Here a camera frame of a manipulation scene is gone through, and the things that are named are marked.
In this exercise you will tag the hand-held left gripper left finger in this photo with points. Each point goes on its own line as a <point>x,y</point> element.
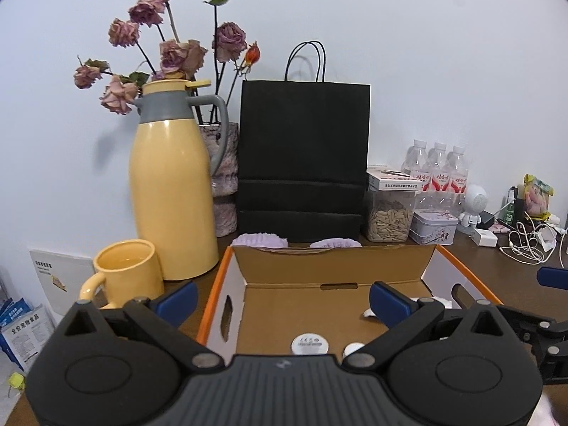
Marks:
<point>179,304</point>

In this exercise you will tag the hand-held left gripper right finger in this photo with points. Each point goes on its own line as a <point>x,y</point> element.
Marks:
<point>388,304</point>

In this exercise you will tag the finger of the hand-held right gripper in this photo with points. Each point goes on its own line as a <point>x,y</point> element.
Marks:
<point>532,325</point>
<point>552,277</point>

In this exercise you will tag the large white bottle cap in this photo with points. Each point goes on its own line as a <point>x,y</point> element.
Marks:
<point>354,349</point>

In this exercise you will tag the white round disc device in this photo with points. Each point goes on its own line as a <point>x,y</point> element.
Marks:
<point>309,344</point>

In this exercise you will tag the red cardboard box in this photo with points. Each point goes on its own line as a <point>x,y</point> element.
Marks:
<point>284,310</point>

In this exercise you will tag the person's pink clothing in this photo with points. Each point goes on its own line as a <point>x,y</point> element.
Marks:
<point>548,415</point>

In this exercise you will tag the yellow mug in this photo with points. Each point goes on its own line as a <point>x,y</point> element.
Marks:
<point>128,275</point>

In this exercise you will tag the dark green small bottle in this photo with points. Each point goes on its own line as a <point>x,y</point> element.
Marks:
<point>511,211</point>

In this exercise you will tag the white charger block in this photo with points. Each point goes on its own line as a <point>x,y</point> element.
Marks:
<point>484,237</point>

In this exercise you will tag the lilac ribbed pad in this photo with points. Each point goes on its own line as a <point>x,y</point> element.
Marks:
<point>335,243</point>
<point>259,240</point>

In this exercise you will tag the yellow snack packet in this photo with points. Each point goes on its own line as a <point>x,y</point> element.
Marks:
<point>538,197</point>

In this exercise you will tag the clear jar of seeds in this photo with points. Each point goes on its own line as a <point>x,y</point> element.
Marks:
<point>390,222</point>

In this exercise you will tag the floral tin box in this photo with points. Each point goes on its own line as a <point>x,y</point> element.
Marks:
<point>432,230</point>

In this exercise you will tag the yellow thermos jug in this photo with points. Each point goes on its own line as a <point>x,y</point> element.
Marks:
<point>173,195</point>

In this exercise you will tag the white astronaut figure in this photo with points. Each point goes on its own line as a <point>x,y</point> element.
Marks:
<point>472,202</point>

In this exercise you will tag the white booklet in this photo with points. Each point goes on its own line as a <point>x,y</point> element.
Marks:
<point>57,284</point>

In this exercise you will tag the flat white box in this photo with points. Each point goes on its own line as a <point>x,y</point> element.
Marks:
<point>392,179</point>

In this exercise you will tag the pink glass vase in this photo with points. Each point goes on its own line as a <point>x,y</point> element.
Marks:
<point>224,177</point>

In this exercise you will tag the blue printed packet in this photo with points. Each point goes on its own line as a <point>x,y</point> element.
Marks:
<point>26,333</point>

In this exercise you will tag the black paper bag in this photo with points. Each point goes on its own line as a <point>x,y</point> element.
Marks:
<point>301,151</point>

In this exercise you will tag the dried rose bouquet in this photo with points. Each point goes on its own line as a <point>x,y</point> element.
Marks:
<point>177,55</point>

